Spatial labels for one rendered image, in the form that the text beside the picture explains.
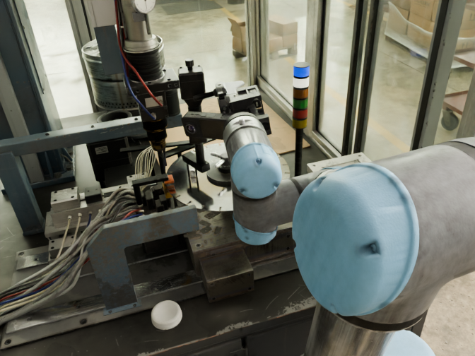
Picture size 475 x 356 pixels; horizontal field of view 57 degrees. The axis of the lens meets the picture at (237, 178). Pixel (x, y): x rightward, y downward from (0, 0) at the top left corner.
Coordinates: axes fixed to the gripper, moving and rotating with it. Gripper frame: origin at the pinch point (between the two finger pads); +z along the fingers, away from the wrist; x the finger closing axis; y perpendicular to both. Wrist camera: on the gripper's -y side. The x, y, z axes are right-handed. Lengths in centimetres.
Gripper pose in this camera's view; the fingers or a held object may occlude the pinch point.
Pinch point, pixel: (219, 92)
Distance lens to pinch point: 96.0
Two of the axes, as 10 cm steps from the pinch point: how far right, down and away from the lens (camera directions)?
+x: -1.9, -8.0, -5.7
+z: -1.5, -5.5, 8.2
